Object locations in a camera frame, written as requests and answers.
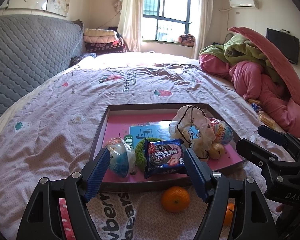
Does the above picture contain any orange tangerine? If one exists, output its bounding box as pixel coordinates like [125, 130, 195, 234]
[161, 186, 191, 213]
[223, 203, 235, 226]

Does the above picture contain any cream walnut ball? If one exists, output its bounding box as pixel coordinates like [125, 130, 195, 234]
[208, 143, 225, 160]

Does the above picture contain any blue oreo cookie packet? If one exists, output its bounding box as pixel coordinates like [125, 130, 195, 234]
[144, 139, 187, 179]

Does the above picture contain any yellow wafer snack packet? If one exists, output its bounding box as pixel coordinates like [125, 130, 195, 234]
[258, 111, 276, 129]

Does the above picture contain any pink quilt pile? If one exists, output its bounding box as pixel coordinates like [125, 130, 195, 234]
[199, 27, 300, 138]

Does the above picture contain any blue orange surprise egg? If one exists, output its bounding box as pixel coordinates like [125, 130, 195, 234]
[209, 117, 234, 145]

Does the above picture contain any blue candy wrapper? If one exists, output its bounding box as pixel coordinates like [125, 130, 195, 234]
[251, 103, 263, 113]

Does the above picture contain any orange biscuit snack packet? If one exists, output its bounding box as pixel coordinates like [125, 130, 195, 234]
[248, 99, 262, 106]

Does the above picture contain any pink floral bed sheet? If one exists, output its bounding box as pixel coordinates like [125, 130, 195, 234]
[0, 53, 291, 239]

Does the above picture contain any blue white toy egg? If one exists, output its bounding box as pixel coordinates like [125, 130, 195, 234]
[105, 137, 137, 178]

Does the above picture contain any black television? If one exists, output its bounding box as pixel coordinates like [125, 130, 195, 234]
[266, 28, 300, 64]

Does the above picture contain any green blanket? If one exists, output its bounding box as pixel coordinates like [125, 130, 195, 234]
[200, 34, 283, 84]

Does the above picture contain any shallow brown cardboard tray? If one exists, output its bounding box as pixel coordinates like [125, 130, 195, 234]
[88, 102, 247, 193]

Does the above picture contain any folded cloth on sill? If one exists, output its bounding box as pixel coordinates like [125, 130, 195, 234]
[178, 34, 195, 47]

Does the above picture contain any white air conditioner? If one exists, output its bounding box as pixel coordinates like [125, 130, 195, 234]
[229, 0, 259, 9]

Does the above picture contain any dark pillow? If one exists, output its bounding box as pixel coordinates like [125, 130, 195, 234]
[68, 53, 97, 68]

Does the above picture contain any grey quilted headboard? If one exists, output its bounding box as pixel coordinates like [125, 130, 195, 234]
[0, 15, 85, 117]

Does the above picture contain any right cream curtain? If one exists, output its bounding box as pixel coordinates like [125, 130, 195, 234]
[192, 0, 214, 59]

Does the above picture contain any cream curtain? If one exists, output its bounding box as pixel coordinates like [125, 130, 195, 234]
[192, 0, 214, 59]
[113, 0, 143, 52]

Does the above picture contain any dark framed window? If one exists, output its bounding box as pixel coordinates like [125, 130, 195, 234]
[142, 0, 191, 43]

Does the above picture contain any stack of folded blankets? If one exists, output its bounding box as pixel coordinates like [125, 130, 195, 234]
[83, 28, 128, 55]

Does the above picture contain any left cream curtain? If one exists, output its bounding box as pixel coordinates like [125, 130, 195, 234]
[113, 0, 143, 52]

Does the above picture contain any white plastic bag black string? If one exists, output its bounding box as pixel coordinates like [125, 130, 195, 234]
[168, 104, 216, 160]

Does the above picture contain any green fuzzy hair ring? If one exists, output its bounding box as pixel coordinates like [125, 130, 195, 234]
[134, 137, 163, 172]

